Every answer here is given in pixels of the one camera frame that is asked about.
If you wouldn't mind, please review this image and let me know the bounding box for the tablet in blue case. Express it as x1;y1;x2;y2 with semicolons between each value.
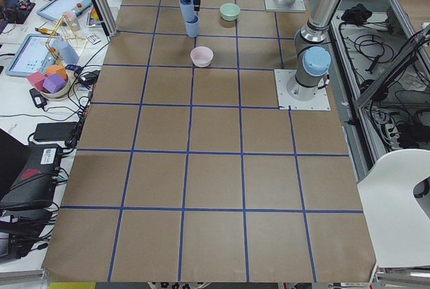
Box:
36;0;92;22

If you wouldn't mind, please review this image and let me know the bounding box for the blue cup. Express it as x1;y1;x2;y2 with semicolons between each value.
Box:
179;0;195;22
185;15;200;38

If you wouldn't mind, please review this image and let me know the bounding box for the pink bowl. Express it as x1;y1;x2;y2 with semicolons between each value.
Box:
189;46;214;68

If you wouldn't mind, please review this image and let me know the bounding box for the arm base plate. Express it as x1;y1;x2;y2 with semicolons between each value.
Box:
264;0;306;13
274;69;331;111

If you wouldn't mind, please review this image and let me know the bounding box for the light blue block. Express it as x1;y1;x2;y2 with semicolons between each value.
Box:
52;39;79;65

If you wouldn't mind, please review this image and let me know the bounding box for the bowl of coloured blocks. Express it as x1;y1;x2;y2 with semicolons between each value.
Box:
27;65;71;100

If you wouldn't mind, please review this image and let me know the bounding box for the white chair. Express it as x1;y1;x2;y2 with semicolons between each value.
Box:
357;149;429;268

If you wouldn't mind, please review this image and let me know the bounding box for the black power adapter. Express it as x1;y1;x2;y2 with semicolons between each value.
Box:
33;122;77;142

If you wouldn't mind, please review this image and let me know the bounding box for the mint green bowl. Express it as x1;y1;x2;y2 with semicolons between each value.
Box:
220;3;241;22

